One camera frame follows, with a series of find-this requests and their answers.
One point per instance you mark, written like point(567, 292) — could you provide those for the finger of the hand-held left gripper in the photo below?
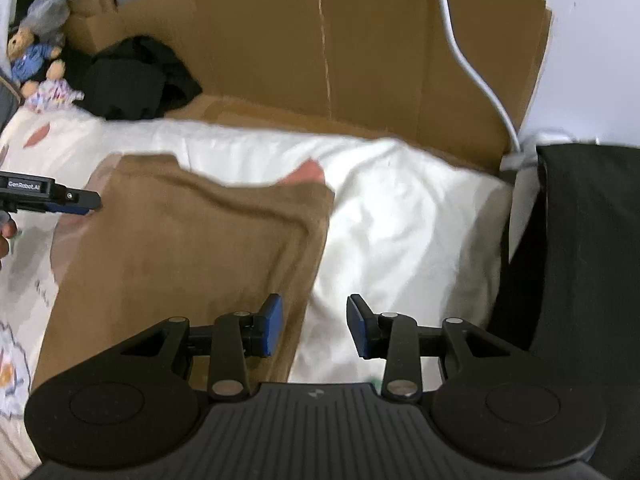
point(82, 199)

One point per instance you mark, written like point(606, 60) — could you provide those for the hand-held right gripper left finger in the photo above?
point(272, 325)

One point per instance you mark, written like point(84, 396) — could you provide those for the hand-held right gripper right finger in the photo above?
point(356, 327)

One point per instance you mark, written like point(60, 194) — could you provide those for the brown t-shirt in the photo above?
point(175, 260)

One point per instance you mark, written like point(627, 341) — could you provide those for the black folded clothes stack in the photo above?
point(575, 235)

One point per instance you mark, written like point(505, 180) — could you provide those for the person's left hand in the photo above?
point(7, 234)

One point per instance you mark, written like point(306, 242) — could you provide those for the teddy bear in floral dress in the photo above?
point(52, 92)

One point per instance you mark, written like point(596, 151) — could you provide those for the cream bear print bed sheet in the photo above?
point(400, 235)

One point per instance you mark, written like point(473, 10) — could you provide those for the black garment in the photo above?
point(130, 80)

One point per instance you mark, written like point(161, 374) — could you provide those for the teddy bear in blue shirt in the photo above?
point(32, 57)

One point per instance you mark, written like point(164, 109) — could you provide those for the clear plastic bag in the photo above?
point(45, 15)

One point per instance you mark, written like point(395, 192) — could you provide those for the flattened cardboard sheet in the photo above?
point(250, 50)

